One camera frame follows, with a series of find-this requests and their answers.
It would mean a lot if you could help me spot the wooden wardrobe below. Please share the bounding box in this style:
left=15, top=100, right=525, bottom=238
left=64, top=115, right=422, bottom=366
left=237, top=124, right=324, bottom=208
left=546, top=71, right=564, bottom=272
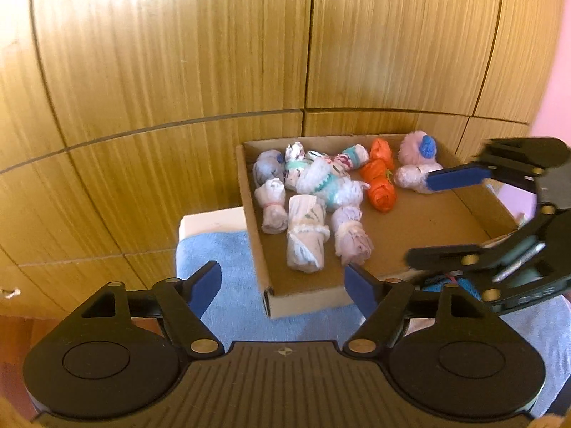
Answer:
left=0, top=0, right=563, bottom=322

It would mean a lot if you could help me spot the blue knit sock roll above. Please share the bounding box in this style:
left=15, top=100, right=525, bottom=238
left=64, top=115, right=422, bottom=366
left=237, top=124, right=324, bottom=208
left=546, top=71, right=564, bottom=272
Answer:
left=421, top=272, right=485, bottom=301

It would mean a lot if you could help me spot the orange sock roll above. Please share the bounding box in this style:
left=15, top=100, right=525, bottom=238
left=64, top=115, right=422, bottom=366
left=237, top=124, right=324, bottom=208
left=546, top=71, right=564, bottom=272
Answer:
left=359, top=160, right=398, bottom=212
left=370, top=137, right=394, bottom=163

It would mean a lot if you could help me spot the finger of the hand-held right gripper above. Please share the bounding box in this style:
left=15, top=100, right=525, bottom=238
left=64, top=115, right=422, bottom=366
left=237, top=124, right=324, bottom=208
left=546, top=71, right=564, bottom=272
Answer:
left=424, top=137, right=571, bottom=193
left=404, top=220, right=554, bottom=277

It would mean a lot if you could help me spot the cardboard box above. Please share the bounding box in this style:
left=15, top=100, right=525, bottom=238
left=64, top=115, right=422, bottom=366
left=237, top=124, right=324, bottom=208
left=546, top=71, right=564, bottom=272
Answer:
left=235, top=133, right=522, bottom=320

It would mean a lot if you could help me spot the lilac white sock roll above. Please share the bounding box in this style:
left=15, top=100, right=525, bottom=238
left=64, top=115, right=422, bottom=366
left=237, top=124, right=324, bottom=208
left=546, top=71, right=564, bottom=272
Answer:
left=331, top=205, right=374, bottom=266

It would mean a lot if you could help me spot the white sock bundle teal band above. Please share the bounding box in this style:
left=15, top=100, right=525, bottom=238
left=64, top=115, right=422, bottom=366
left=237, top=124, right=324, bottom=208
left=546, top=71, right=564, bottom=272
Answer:
left=284, top=142, right=315, bottom=192

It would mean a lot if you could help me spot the pale pink sock roll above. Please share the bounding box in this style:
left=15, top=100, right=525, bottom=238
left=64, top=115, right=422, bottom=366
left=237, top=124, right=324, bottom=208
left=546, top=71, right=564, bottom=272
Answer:
left=285, top=194, right=332, bottom=274

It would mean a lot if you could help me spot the blue towel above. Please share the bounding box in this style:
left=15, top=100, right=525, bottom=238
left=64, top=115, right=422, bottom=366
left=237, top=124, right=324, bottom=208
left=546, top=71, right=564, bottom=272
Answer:
left=175, top=229, right=571, bottom=417

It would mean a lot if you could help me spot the pale pink fluffy sock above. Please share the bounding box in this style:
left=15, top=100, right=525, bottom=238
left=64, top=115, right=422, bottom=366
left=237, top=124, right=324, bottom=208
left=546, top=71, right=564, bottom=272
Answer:
left=393, top=164, right=444, bottom=194

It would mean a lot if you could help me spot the white sock bundle teal stripe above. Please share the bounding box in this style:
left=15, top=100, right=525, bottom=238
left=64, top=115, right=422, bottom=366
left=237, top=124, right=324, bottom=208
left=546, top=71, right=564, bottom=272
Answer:
left=341, top=144, right=370, bottom=170

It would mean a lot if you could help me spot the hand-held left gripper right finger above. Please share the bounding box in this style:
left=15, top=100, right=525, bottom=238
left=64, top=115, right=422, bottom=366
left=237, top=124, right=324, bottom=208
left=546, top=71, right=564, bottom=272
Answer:
left=344, top=263, right=506, bottom=360

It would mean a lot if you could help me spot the grey sock bundle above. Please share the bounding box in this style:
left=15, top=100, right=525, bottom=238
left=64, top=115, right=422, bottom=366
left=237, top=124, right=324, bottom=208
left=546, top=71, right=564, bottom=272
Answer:
left=252, top=149, right=286, bottom=187

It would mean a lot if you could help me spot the white sock bundle pink band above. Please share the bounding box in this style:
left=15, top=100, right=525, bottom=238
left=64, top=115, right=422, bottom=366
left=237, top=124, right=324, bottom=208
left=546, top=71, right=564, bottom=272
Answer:
left=254, top=177, right=288, bottom=235

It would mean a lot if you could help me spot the pink fluffy sock blue knit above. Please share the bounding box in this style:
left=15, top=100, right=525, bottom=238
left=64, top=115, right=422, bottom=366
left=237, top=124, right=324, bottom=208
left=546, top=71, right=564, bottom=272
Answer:
left=398, top=130, right=440, bottom=165

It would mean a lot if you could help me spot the white sock bundle red print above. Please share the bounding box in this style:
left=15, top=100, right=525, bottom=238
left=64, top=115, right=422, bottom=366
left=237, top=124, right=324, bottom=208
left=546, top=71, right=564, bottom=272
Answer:
left=312, top=152, right=353, bottom=174

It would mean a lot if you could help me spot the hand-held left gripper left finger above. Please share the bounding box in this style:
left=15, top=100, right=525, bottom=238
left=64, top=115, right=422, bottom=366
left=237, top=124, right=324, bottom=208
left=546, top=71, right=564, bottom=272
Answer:
left=67, top=260, right=224, bottom=360

